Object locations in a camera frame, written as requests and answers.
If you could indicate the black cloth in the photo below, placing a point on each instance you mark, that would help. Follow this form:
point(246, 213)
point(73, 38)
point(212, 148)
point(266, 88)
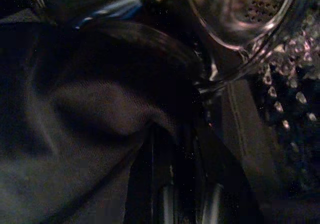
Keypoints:
point(100, 104)

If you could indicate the grey washing machine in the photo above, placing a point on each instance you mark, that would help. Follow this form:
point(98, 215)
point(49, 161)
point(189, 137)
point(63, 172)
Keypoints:
point(287, 96)

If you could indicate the round glass washer door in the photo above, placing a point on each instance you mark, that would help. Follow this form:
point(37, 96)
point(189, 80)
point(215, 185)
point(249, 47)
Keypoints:
point(237, 9)

